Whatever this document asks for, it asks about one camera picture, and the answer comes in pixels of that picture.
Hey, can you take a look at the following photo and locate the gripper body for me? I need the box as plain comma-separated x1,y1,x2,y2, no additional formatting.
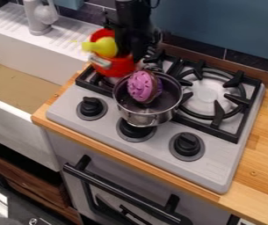
101,11,164,63

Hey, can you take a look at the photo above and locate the red container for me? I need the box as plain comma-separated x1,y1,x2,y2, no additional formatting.
87,27,139,79

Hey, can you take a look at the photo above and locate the yellow toy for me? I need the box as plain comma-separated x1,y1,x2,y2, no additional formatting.
79,36,120,59

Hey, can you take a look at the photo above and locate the purple toy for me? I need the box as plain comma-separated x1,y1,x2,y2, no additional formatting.
125,69,164,105

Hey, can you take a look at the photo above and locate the silver pot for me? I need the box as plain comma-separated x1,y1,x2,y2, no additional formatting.
111,69,185,128

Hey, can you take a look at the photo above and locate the tap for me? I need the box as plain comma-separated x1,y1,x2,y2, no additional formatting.
20,0,60,37

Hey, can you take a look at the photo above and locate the toy sink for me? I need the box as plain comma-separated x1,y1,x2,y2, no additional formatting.
0,2,104,173

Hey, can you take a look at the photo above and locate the toy stove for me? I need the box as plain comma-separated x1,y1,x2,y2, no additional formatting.
44,48,268,195

